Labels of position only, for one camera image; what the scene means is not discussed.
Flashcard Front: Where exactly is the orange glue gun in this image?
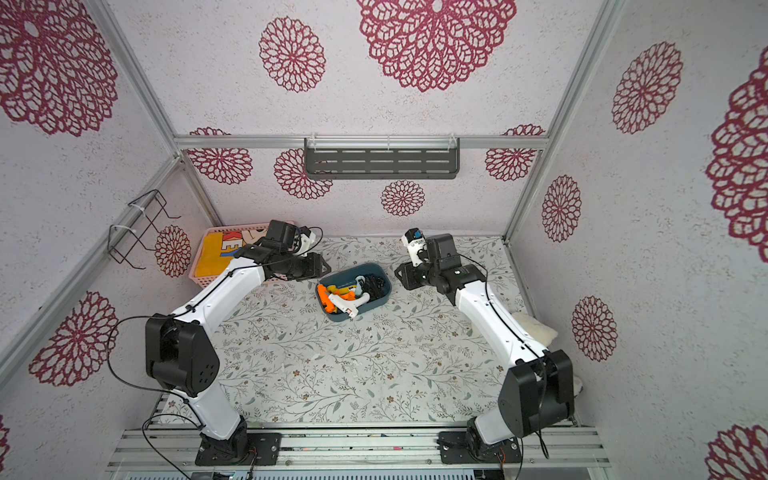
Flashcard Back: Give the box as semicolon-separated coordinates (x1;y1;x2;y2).
317;284;337;314

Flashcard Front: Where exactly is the dark teal storage box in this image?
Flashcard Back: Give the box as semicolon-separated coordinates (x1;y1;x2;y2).
314;262;392;322

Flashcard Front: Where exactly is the yellow glue gun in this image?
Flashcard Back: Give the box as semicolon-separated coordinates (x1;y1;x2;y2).
334;287;357;301

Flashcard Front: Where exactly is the white glue gun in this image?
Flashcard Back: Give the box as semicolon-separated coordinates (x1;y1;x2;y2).
328;292;370;319

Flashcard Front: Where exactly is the mint green glue gun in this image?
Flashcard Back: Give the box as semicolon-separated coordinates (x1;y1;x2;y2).
355;274;391;301

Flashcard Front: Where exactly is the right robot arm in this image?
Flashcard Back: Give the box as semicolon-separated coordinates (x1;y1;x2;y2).
395;228;576;462

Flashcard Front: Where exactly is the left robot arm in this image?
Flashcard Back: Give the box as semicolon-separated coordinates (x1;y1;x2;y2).
145;220;331;465

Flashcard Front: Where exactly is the yellow printed cloth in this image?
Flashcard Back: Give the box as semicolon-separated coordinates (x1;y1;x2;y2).
195;227;265;278

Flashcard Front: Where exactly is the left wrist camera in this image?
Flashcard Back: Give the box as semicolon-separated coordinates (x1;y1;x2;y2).
297;226;318;255

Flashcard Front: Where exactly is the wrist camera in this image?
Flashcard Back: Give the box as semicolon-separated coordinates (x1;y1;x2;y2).
297;226;318;255
401;228;428;267

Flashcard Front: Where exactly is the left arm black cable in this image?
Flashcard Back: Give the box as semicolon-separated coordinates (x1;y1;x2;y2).
106;226;325;480

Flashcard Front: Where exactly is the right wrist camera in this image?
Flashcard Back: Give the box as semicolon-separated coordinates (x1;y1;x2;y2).
401;228;428;267

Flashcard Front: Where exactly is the grey wall shelf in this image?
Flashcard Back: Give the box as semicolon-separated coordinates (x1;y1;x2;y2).
303;136;460;180

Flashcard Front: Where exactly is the black wire wall rack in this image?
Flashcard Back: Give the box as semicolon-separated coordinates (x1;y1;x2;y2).
106;188;180;270

